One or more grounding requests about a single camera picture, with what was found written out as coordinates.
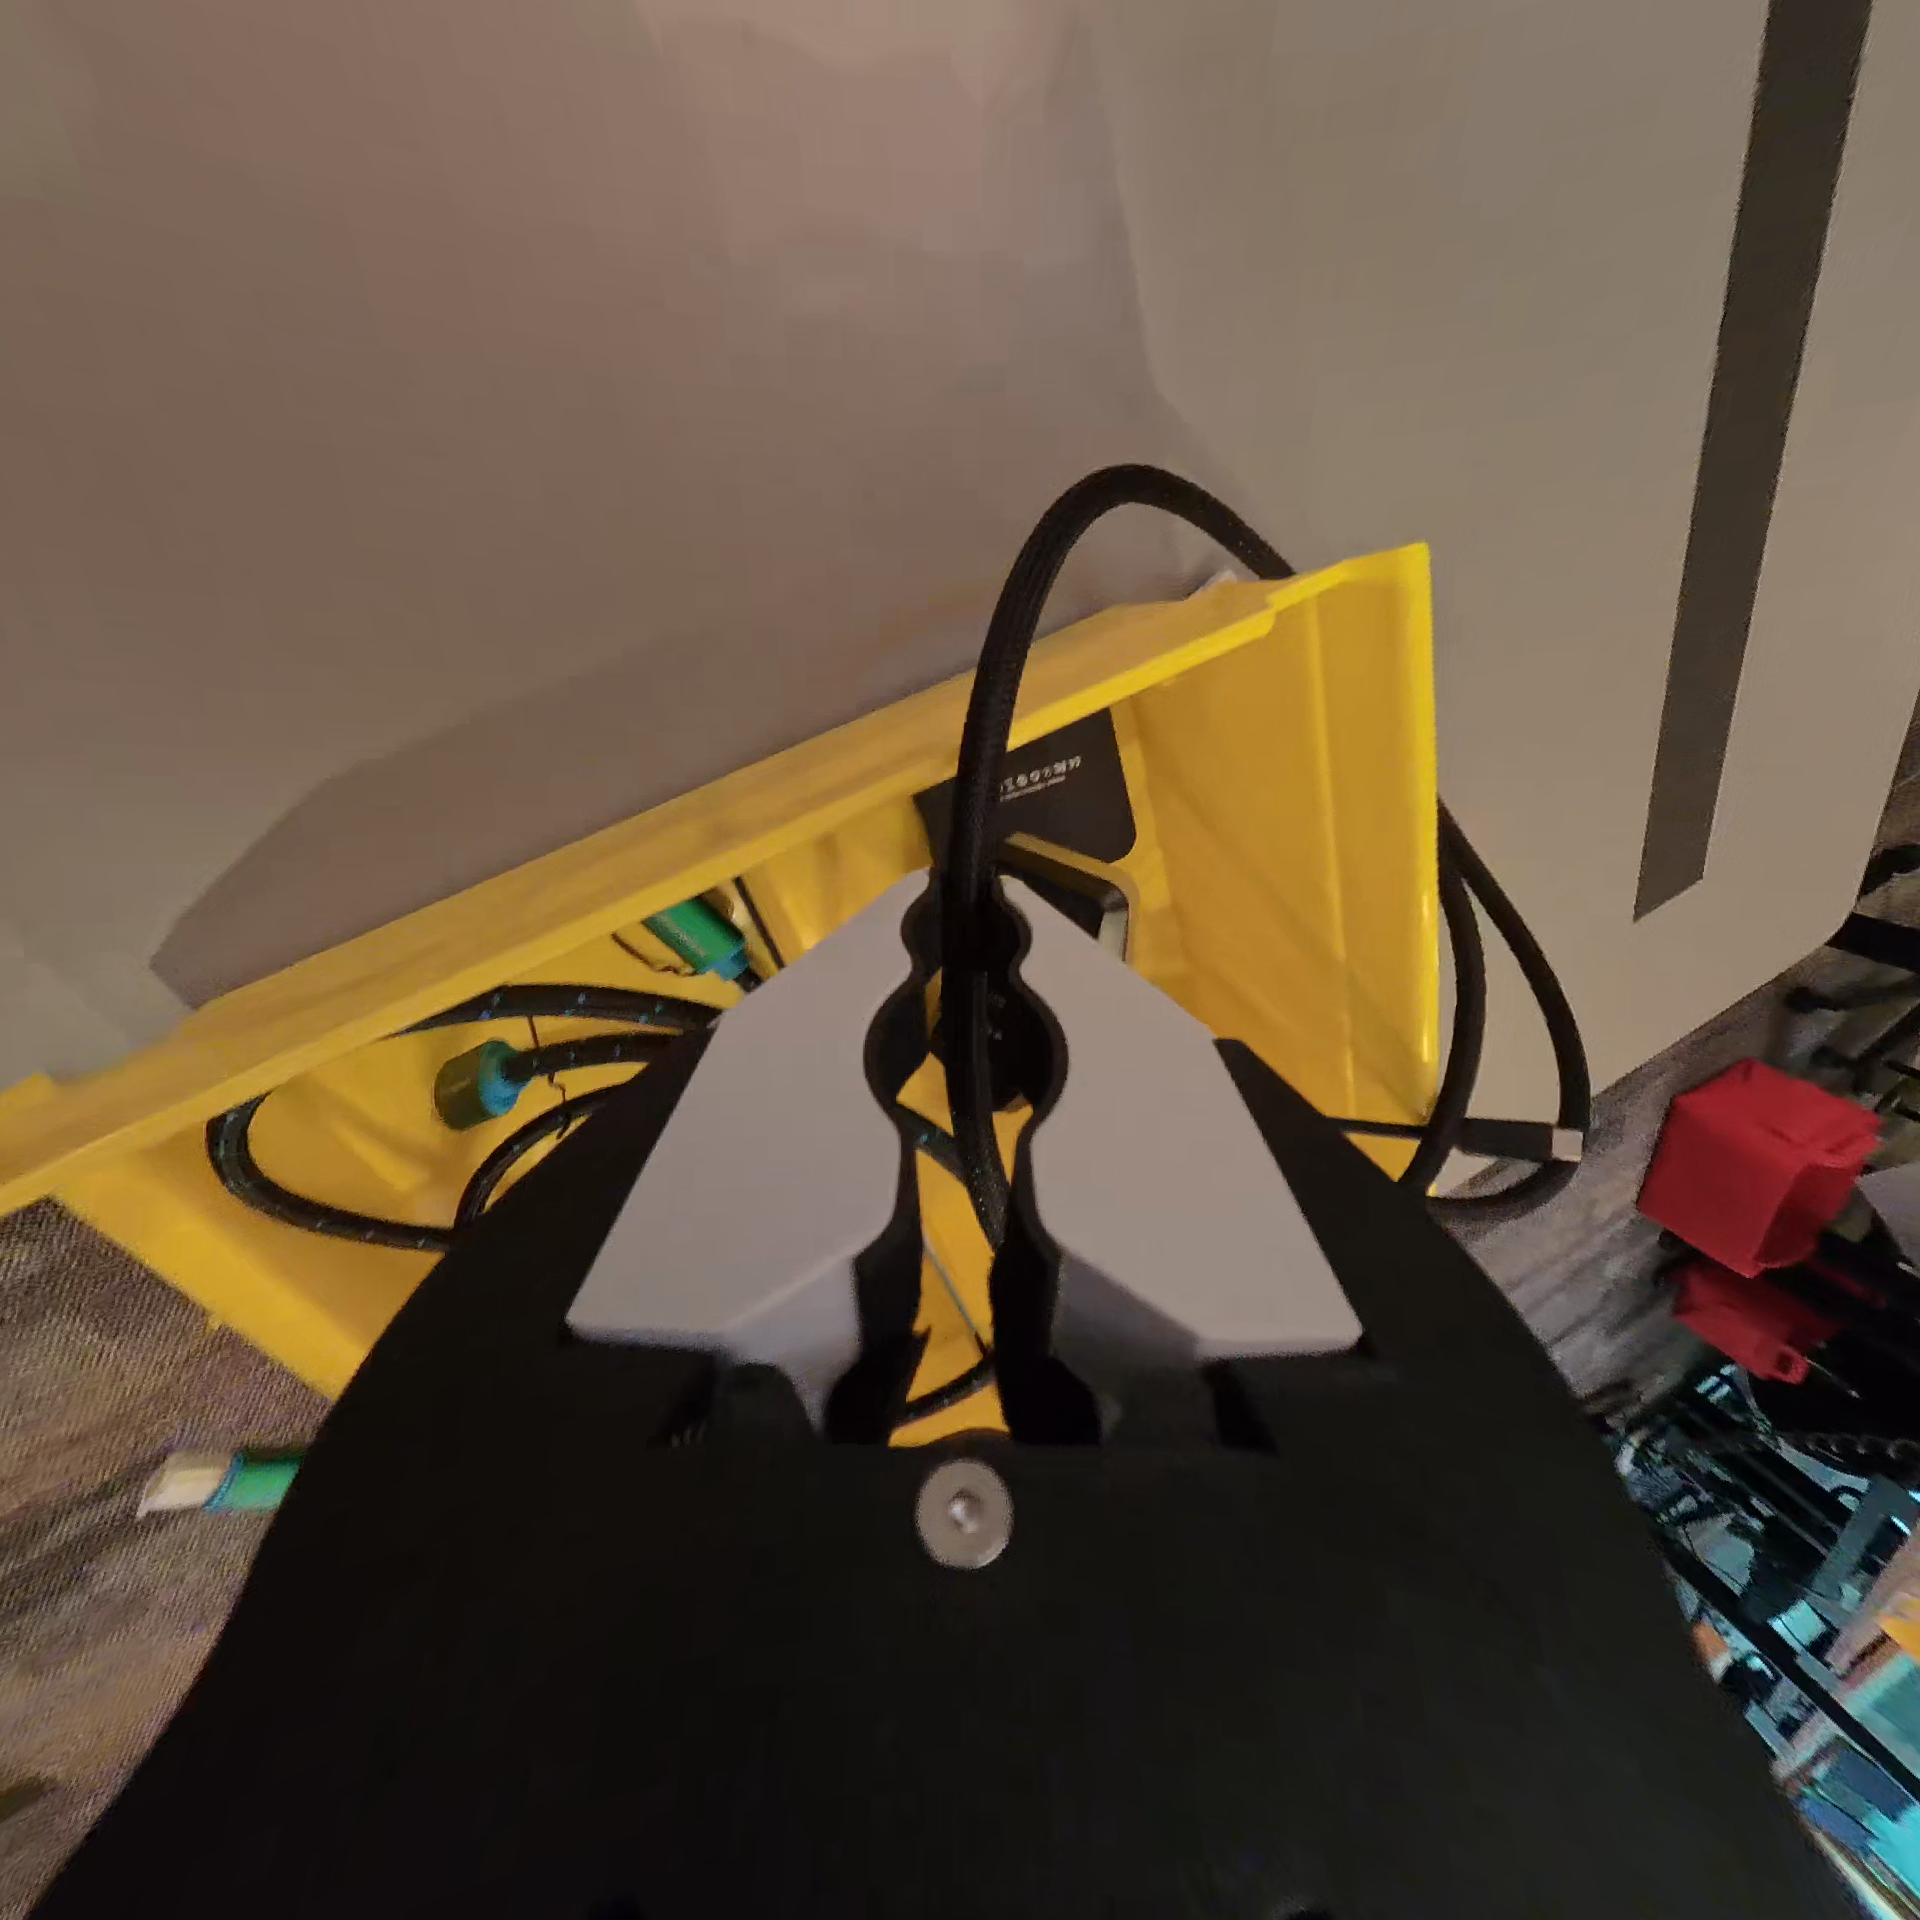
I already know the red floor bin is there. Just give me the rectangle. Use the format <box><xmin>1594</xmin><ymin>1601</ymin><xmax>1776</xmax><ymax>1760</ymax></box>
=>
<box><xmin>1676</xmin><ymin>1261</ymin><xmax>1877</xmax><ymax>1384</ymax></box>
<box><xmin>1636</xmin><ymin>1056</ymin><xmax>1885</xmax><ymax>1261</ymax></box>

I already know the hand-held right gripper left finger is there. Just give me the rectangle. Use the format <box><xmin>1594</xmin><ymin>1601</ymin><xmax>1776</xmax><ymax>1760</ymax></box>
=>
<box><xmin>561</xmin><ymin>877</ymin><xmax>956</xmax><ymax>1370</ymax></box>

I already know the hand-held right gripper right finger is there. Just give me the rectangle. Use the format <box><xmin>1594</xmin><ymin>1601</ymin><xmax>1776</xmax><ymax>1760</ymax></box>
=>
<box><xmin>967</xmin><ymin>887</ymin><xmax>1364</xmax><ymax>1377</ymax></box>

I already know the yellow plastic bin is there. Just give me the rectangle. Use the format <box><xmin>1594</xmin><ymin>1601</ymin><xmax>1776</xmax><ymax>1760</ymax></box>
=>
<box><xmin>0</xmin><ymin>543</ymin><xmax>1450</xmax><ymax>1405</ymax></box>

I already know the thin black usb-c cable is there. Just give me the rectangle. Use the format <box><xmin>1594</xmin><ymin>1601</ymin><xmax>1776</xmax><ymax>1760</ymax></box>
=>
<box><xmin>909</xmin><ymin>467</ymin><xmax>1594</xmax><ymax>1412</ymax></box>

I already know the black braided hdmi cable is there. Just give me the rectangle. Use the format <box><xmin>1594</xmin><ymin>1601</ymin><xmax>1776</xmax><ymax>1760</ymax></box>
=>
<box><xmin>648</xmin><ymin>892</ymin><xmax>759</xmax><ymax>993</ymax></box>
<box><xmin>145</xmin><ymin>976</ymin><xmax>723</xmax><ymax>1519</ymax></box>

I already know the black hdmi adapter box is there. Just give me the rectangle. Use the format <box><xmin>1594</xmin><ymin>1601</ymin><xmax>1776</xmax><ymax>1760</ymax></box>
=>
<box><xmin>909</xmin><ymin>715</ymin><xmax>1143</xmax><ymax>877</ymax></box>

